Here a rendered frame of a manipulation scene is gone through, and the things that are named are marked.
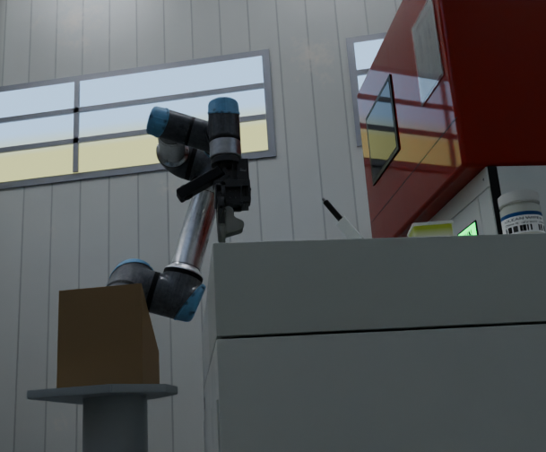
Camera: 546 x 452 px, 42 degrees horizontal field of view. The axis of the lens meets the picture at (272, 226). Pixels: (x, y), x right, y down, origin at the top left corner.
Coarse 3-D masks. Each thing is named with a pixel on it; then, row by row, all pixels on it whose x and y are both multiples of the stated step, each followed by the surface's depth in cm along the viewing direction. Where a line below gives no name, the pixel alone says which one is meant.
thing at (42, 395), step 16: (112, 384) 167; (128, 384) 170; (144, 384) 173; (160, 384) 175; (48, 400) 177; (64, 400) 180; (80, 400) 184; (96, 400) 175; (112, 400) 174; (128, 400) 176; (144, 400) 180; (96, 416) 174; (112, 416) 173; (128, 416) 175; (144, 416) 179; (96, 432) 173; (112, 432) 172; (128, 432) 174; (144, 432) 178; (96, 448) 172; (112, 448) 171; (128, 448) 172; (144, 448) 177
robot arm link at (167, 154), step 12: (156, 108) 177; (156, 120) 176; (168, 120) 176; (180, 120) 177; (192, 120) 177; (156, 132) 177; (168, 132) 177; (180, 132) 177; (168, 144) 185; (180, 144) 189; (168, 156) 201; (180, 156) 204; (168, 168) 213; (180, 168) 213
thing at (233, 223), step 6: (228, 210) 163; (228, 216) 162; (234, 216) 163; (228, 222) 162; (234, 222) 162; (240, 222) 162; (222, 228) 161; (228, 228) 162; (234, 228) 162; (240, 228) 162; (222, 234) 161; (222, 240) 161
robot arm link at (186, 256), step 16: (192, 160) 213; (208, 160) 214; (192, 176) 215; (208, 192) 212; (192, 208) 211; (208, 208) 211; (192, 224) 208; (208, 224) 210; (192, 240) 206; (176, 256) 205; (192, 256) 205; (176, 272) 201; (192, 272) 202; (160, 288) 198; (176, 288) 199; (192, 288) 200; (160, 304) 198; (176, 304) 198; (192, 304) 199
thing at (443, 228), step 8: (416, 224) 131; (424, 224) 131; (432, 224) 131; (440, 224) 131; (448, 224) 131; (408, 232) 136; (416, 232) 131; (424, 232) 130; (432, 232) 130; (440, 232) 130; (448, 232) 130
